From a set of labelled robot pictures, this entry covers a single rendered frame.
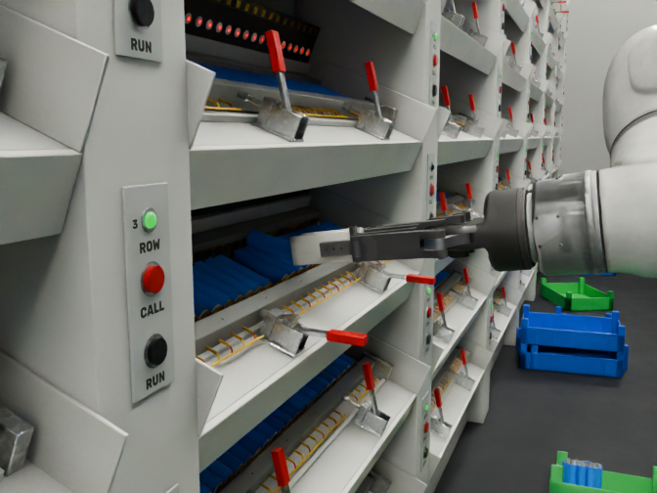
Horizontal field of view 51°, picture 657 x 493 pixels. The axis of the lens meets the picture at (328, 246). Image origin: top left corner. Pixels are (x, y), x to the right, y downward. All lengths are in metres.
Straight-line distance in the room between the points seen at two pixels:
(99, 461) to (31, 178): 0.15
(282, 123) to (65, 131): 0.27
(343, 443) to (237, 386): 0.35
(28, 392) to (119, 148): 0.14
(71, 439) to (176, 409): 0.08
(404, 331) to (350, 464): 0.28
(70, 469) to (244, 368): 0.21
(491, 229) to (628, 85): 0.20
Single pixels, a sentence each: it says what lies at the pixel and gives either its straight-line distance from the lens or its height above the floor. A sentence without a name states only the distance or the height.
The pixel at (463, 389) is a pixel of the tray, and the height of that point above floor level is 0.15.
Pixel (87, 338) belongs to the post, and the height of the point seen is 0.62.
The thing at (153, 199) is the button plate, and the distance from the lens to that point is 0.40.
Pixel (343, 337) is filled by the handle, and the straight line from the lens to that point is 0.60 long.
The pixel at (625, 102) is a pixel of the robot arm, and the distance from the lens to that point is 0.69.
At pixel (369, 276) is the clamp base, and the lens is 0.86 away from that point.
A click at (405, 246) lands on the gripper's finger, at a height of 0.63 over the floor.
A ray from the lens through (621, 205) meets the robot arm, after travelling 0.59.
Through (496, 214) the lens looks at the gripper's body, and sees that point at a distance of 0.61.
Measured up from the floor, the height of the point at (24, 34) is 0.77.
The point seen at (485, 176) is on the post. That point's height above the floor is 0.63.
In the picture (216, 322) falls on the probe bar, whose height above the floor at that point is 0.57.
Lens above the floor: 0.72
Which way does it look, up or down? 9 degrees down
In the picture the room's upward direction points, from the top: straight up
